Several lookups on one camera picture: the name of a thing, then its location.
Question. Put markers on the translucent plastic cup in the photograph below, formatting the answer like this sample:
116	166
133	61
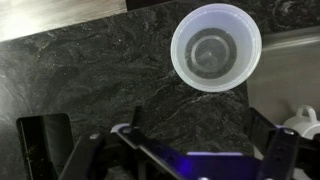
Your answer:
216	47

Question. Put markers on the white ceramic mug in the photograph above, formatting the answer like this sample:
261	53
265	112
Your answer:
305	122

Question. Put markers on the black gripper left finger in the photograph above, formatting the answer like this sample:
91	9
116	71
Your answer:
125	146

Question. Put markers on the stainless steel sink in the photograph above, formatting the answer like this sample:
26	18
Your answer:
287	76

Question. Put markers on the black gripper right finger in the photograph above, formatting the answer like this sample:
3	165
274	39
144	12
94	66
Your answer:
283	149

